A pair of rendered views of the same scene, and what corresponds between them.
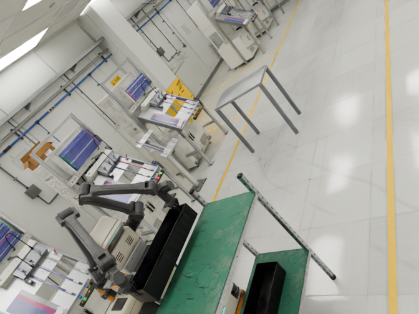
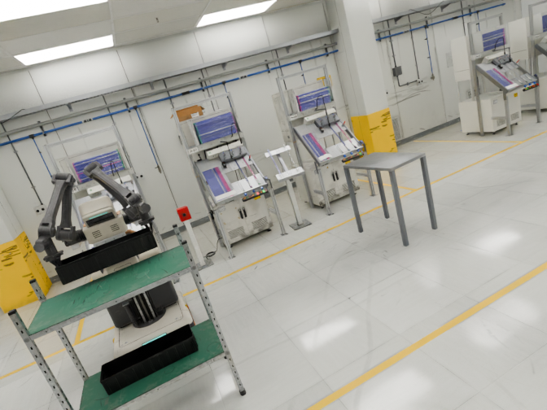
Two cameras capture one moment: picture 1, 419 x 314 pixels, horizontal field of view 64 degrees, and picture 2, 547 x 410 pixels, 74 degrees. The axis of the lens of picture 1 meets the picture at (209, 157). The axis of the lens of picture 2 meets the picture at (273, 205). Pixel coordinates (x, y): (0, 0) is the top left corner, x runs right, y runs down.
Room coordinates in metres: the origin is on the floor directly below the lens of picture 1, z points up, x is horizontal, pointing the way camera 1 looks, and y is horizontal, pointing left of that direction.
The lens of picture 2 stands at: (0.26, -1.39, 1.71)
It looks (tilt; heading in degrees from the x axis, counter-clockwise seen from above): 16 degrees down; 27
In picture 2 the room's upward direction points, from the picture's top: 17 degrees counter-clockwise
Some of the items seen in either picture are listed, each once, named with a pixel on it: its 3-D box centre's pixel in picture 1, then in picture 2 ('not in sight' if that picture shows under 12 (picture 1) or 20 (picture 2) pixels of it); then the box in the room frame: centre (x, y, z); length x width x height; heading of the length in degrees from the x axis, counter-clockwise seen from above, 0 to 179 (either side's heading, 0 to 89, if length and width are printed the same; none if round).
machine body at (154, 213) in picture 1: (141, 214); (238, 214); (4.35, 1.25, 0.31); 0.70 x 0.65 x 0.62; 135
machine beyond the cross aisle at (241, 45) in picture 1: (223, 25); (486, 76); (7.87, -2.30, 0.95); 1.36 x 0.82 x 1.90; 45
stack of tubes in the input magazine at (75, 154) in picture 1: (79, 149); (216, 128); (4.31, 1.12, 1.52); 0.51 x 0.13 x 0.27; 135
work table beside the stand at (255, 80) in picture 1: (258, 111); (388, 195); (3.94, -0.86, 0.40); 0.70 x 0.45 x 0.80; 50
